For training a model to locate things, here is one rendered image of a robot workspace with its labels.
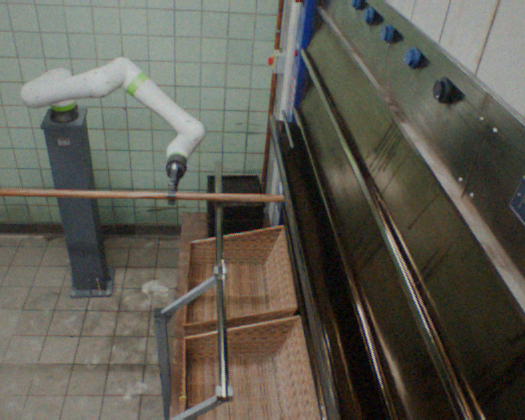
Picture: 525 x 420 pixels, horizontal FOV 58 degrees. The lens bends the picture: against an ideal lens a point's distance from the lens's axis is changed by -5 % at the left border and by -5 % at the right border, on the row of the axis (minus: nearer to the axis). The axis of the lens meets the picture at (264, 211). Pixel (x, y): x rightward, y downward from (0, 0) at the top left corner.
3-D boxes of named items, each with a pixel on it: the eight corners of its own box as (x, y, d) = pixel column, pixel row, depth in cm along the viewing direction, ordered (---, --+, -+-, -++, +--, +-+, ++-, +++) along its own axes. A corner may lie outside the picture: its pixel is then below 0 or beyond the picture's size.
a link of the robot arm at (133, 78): (98, 77, 214) (107, 57, 206) (115, 68, 224) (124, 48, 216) (128, 103, 216) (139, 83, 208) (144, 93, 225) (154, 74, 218)
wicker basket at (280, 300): (280, 264, 261) (286, 223, 244) (292, 349, 216) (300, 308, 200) (188, 262, 256) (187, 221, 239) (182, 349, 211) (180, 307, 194)
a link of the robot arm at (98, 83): (10, 88, 215) (94, 71, 192) (35, 76, 228) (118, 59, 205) (22, 114, 221) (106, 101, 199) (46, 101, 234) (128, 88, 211)
